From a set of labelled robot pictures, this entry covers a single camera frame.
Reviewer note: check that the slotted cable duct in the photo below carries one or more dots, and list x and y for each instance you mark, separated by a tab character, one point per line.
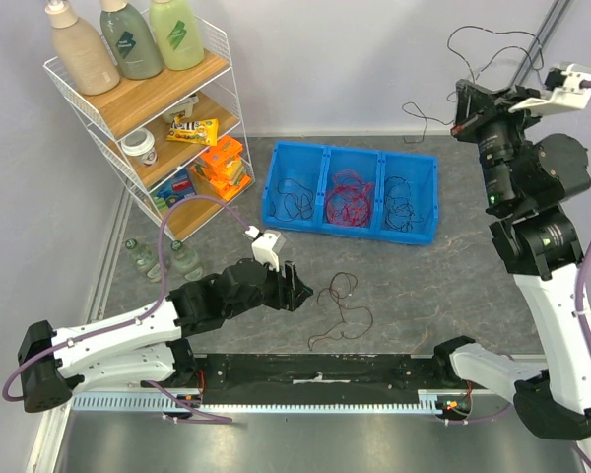
149	400

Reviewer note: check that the blue three-compartment bin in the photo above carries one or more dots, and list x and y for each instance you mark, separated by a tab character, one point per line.
351	192

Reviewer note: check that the blue snack packet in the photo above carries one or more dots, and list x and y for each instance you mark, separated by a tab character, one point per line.
174	189

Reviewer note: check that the orange snack boxes stack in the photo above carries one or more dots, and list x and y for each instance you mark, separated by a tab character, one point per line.
223	169

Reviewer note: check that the glass bottle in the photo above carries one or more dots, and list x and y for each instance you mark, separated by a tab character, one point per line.
146	260
185	260

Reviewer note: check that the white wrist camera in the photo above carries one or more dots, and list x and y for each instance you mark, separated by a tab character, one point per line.
266	246
565	96

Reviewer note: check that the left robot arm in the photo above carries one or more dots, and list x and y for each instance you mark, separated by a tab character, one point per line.
149	343

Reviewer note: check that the light green pump bottle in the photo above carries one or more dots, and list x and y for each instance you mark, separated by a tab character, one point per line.
176	33

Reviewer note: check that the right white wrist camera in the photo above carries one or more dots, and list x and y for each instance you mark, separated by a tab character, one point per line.
565	96

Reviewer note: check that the white wire shelf rack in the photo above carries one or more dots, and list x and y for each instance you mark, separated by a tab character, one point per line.
131	105

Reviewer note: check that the yellow candy bag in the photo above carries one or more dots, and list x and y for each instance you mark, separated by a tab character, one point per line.
203	132

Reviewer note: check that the beige pump bottle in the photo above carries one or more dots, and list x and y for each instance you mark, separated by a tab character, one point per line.
81	49

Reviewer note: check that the right glass bottle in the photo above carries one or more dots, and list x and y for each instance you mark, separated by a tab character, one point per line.
185	260

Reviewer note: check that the aluminium corner profile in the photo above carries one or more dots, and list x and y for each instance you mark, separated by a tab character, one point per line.
529	72

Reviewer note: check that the white paper cup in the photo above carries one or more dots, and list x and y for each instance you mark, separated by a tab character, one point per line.
140	146

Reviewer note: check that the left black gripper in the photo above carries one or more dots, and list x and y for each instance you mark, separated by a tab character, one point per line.
291	292

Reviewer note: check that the left glass bottle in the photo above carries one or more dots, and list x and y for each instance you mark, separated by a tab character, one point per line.
146	260

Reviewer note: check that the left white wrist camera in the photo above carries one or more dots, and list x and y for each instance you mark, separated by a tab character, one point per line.
266	246

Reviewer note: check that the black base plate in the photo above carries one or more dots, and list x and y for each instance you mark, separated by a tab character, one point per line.
314	379

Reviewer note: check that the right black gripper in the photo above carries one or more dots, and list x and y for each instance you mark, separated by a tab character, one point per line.
480	105

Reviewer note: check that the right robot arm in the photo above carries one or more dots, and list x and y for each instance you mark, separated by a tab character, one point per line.
526	183

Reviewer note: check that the dark green pump bottle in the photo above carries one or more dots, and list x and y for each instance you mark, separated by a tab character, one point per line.
130	40

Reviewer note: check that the white tub container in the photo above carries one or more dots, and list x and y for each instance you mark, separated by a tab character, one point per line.
183	108

